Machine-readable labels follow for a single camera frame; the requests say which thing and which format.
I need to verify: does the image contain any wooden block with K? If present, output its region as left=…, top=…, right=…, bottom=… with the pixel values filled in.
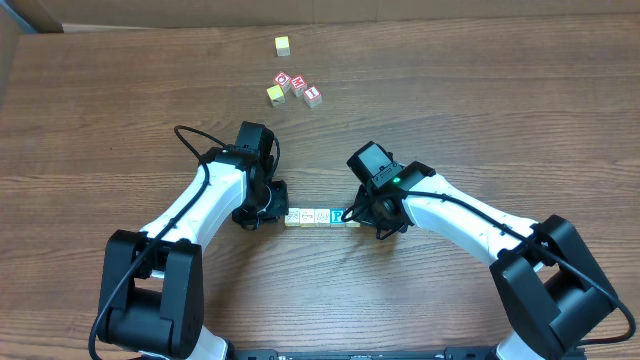
left=284, top=208, right=300, bottom=227

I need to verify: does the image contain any wooden block with umbrella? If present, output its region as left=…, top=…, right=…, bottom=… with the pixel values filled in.
left=299, top=208, right=316, bottom=227

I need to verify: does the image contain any wooden block blue letter P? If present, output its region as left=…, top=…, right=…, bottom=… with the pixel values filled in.
left=330, top=208, right=345, bottom=227

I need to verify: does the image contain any wooden block with pretzel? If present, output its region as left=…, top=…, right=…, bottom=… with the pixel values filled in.
left=314, top=209, right=331, bottom=227

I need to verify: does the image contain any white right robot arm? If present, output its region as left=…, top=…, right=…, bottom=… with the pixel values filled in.
left=343, top=157, right=637, bottom=359

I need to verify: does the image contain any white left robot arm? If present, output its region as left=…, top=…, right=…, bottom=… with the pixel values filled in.
left=88, top=144, right=288, bottom=359

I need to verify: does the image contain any wooden block yellow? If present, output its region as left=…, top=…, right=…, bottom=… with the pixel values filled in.
left=274, top=36, right=291, bottom=57
left=266, top=85, right=286, bottom=107

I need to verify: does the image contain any wooden block red letter I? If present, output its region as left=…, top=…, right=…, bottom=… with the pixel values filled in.
left=303, top=86, right=322, bottom=108

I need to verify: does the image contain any wooden block red letter M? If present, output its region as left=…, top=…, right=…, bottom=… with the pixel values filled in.
left=290, top=75, right=308, bottom=97

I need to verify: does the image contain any wooden block red letter C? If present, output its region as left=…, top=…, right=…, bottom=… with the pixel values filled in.
left=273, top=72, right=291, bottom=93

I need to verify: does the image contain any far wooden block yellow top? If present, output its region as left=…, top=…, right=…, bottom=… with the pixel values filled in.
left=274, top=36, right=291, bottom=57

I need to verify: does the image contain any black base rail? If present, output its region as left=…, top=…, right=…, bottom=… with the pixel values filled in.
left=227, top=346, right=498, bottom=360

